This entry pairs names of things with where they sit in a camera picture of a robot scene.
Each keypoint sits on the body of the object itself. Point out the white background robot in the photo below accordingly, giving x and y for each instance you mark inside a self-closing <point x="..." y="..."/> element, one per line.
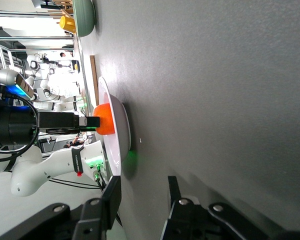
<point x="62" y="85"/>

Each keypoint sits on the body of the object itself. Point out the wooden mug rack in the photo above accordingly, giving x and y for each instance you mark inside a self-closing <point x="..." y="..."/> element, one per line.
<point x="67" y="13"/>

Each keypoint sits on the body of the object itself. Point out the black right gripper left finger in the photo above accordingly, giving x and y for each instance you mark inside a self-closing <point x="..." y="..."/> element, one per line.
<point x="112" y="200"/>

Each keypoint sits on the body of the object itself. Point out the pale green bowl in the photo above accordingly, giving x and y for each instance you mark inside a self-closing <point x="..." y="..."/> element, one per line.
<point x="83" y="17"/>

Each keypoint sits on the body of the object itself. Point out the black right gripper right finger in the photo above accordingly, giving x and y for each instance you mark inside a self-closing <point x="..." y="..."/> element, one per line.
<point x="185" y="220"/>

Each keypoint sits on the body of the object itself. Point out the person in white shirt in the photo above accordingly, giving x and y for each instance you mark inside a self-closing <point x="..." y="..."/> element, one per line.
<point x="67" y="55"/>

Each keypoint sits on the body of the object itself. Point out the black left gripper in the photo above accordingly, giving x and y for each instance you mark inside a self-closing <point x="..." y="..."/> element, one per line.
<point x="57" y="120"/>

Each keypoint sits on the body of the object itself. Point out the seated person in dark clothes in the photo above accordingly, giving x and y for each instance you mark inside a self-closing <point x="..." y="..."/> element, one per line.
<point x="76" y="142"/>

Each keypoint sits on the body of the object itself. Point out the white plate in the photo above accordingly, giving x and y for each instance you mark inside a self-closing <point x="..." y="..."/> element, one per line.
<point x="120" y="130"/>

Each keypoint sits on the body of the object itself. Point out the yellow mug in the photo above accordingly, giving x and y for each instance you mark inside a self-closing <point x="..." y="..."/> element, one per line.
<point x="68" y="25"/>

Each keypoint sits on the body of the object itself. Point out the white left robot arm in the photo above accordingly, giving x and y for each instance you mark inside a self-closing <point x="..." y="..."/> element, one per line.
<point x="52" y="165"/>

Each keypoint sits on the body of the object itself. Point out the orange fruit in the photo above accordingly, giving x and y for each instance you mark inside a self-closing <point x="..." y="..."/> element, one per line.
<point x="106" y="112"/>

